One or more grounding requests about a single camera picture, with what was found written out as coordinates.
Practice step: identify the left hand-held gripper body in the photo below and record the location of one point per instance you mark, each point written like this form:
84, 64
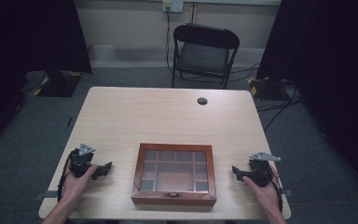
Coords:
80, 163

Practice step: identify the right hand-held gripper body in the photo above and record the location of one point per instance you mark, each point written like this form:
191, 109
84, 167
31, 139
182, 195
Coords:
261, 172

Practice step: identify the wooden box with glass lid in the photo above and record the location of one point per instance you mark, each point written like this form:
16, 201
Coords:
174, 175

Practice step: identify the person's left hand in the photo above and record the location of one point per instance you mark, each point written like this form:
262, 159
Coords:
74, 183

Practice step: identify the person's right hand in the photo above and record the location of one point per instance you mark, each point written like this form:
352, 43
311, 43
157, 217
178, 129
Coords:
265, 196

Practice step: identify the black stand base yellow stripes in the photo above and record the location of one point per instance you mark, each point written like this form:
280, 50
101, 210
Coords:
265, 88
59, 84

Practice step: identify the black curtain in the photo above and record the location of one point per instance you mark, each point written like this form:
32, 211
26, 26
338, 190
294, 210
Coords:
28, 46
329, 77

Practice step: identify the black folding chair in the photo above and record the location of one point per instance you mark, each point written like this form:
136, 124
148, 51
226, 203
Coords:
203, 54

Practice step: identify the white wall socket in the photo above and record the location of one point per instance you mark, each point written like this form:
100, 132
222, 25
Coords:
172, 5

